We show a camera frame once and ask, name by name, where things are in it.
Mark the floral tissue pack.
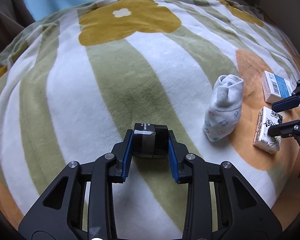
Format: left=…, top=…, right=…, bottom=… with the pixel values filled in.
left=253, top=107, right=283, bottom=154

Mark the small black cube box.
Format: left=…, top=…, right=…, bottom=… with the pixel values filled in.
left=132, top=123, right=169, bottom=159

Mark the white blue carton box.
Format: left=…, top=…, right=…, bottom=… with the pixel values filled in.
left=261, top=71, right=293, bottom=104

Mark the folded white patterned sock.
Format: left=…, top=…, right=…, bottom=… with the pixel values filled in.
left=204, top=74, right=244, bottom=142

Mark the floral striped blanket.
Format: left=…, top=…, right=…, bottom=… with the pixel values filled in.
left=0, top=0, right=300, bottom=228

